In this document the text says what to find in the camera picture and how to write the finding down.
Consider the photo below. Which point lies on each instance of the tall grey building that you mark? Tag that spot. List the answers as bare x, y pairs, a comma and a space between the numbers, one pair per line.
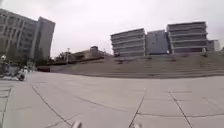
23, 33

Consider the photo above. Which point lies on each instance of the low brown building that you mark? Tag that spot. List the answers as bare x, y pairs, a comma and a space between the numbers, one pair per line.
90, 53

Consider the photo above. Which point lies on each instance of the row of parked bicycles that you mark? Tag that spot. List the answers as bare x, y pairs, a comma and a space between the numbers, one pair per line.
15, 72

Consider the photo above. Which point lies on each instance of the wide grey stone steps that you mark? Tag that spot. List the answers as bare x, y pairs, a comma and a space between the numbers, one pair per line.
143, 65

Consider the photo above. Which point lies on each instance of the robot's own part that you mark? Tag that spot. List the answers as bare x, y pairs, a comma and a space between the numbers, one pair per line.
76, 124
137, 126

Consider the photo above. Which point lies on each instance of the grey paved plaza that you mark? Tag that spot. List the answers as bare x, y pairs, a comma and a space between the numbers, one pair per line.
100, 96

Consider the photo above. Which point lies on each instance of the grey building with balcony bands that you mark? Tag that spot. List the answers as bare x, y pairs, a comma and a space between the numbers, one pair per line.
160, 40

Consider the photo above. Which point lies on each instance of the dark green trees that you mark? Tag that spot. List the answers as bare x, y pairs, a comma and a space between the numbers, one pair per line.
13, 55

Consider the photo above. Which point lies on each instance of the pole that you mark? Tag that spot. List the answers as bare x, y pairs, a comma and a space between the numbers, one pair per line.
67, 56

